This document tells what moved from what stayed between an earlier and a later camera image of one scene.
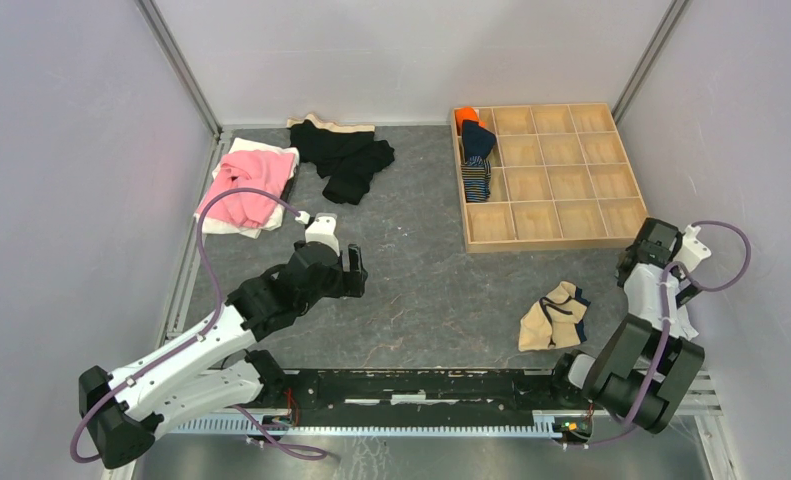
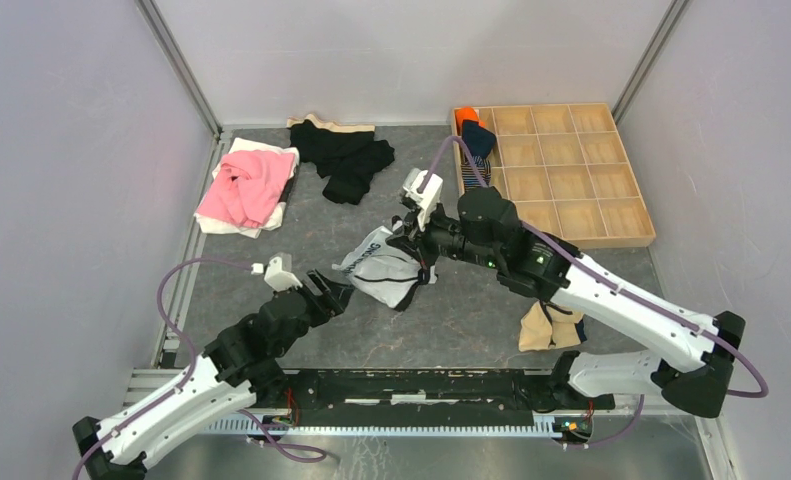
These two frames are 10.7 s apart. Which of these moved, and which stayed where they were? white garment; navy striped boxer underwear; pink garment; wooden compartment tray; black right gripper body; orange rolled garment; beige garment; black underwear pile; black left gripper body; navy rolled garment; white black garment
Moved: white black garment; black right gripper body; black left gripper body
Stayed: wooden compartment tray; pink garment; white garment; black underwear pile; orange rolled garment; beige garment; navy rolled garment; navy striped boxer underwear
